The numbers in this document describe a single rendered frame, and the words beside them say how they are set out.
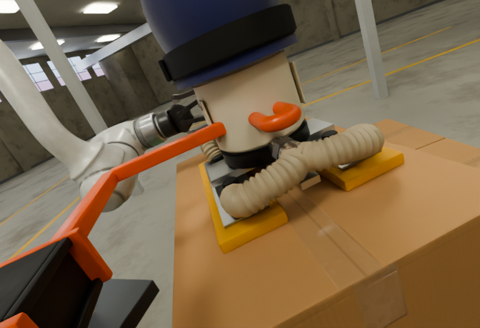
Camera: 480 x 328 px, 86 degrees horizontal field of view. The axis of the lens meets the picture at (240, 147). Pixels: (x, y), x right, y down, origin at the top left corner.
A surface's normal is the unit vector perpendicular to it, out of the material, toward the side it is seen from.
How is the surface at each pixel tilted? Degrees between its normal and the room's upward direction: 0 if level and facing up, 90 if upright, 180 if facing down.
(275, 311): 0
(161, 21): 96
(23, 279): 0
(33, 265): 0
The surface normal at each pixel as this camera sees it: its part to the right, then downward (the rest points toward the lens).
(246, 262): -0.36, -0.88
